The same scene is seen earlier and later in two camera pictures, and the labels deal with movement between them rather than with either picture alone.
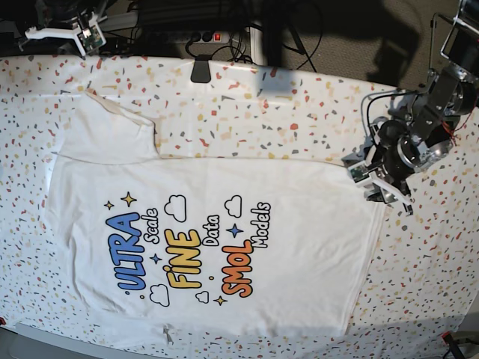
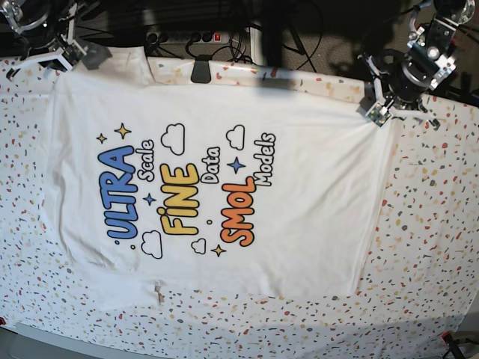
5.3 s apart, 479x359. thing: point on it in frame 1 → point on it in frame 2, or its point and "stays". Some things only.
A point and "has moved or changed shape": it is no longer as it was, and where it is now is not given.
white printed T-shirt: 213,247 has moved or changed shape
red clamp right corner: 448,337 stays
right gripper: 399,157 → 395,76
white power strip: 203,37 stays
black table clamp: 201,72 stays
